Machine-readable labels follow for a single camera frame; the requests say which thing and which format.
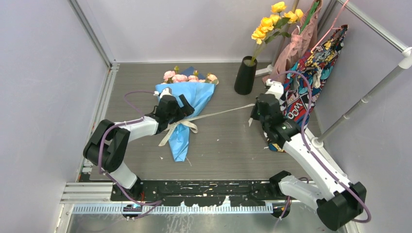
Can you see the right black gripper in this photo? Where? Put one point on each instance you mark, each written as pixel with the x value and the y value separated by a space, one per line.
pixel 254 114

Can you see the colourful cartoon print garment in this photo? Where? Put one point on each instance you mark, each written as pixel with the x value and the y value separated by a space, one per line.
pixel 307 77

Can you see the yellow flowers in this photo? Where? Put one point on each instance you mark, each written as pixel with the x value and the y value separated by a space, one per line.
pixel 273 26

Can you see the white slotted cable duct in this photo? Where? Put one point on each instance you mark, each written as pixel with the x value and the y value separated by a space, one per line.
pixel 124 208

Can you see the white metal clothes rack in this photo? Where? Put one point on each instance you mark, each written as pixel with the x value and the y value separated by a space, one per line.
pixel 376 141

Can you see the green clothes hanger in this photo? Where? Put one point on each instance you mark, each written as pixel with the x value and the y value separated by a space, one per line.
pixel 312 11

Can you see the black vase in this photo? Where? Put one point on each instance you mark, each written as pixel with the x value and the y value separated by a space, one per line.
pixel 246 75

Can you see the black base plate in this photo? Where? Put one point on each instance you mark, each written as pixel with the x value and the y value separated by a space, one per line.
pixel 207 193

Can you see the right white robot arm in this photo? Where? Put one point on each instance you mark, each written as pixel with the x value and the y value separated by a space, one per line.
pixel 334 197

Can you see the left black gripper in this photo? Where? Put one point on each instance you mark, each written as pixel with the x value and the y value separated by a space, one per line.
pixel 186 110

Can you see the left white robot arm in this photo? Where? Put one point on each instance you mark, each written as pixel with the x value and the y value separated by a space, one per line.
pixel 107 146

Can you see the cream ribbon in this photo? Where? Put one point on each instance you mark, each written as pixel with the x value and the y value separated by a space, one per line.
pixel 206 116

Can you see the pink garment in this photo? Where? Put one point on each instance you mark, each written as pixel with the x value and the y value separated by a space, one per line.
pixel 296 48

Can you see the pink clothes hanger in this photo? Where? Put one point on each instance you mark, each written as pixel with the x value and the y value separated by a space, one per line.
pixel 328 29

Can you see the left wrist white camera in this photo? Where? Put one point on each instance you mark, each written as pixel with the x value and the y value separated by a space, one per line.
pixel 165 92

